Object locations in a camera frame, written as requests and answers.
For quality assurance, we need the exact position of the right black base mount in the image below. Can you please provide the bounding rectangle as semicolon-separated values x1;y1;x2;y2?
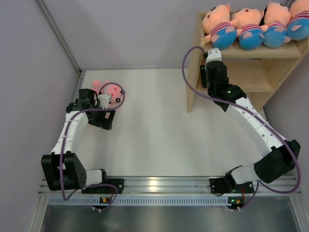
209;177;254;195

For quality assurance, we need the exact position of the boy doll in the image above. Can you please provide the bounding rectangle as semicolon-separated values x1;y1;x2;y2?
287;0;309;41

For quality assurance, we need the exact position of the purple cable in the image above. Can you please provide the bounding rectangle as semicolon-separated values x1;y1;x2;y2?
59;82;126;212
181;46;302;211

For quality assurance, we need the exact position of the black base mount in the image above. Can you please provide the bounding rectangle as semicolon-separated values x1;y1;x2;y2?
82;178;125;194
209;177;254;195

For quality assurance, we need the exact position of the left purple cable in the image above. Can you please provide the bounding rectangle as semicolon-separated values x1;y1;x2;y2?
59;82;126;212

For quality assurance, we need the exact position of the boy doll back corner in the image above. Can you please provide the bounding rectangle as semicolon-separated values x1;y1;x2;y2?
262;1;292;48

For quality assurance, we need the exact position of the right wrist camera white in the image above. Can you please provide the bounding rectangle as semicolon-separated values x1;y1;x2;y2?
204;48;222;64

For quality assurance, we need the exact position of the pink striped plush upper left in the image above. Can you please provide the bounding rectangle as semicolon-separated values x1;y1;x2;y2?
92;80;124;108

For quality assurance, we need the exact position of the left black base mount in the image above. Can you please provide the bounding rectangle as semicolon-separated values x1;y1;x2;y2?
82;178;125;194

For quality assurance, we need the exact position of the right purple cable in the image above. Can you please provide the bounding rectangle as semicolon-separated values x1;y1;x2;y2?
181;46;302;211

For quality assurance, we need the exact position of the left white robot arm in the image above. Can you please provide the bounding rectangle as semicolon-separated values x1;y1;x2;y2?
41;88;115;193

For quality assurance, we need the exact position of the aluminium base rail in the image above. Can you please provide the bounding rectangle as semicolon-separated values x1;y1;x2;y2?
39;176;296;210

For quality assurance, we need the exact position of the wooden two-tier shelf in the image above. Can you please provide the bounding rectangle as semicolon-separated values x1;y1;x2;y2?
186;12;309;111

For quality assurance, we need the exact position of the boy doll shelved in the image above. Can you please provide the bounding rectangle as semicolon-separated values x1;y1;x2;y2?
231;8;268;50
202;3;237;50

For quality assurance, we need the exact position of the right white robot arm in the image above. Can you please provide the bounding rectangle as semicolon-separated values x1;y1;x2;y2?
200;61;301;192

